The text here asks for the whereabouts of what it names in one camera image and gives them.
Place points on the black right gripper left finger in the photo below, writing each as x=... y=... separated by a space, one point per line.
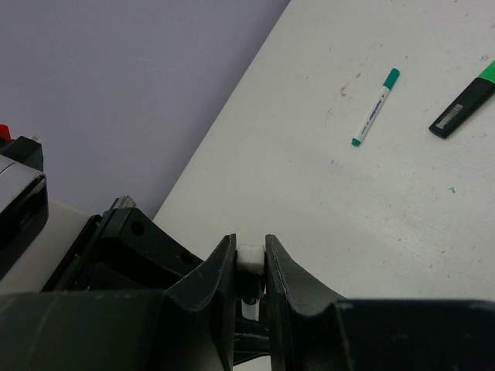
x=189 y=326

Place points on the teal capped white marker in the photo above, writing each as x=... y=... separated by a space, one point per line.
x=378 y=103

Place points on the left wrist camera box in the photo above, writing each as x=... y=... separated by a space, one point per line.
x=24 y=199

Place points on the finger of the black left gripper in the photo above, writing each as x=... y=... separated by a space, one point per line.
x=251 y=341

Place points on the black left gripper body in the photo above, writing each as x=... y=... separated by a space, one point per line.
x=121 y=250

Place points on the black green capped highlighter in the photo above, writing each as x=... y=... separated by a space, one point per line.
x=477 y=93

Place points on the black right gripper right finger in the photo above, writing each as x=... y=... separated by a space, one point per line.
x=311 y=327

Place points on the black capped whiteboard pen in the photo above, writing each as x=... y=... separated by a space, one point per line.
x=250 y=284

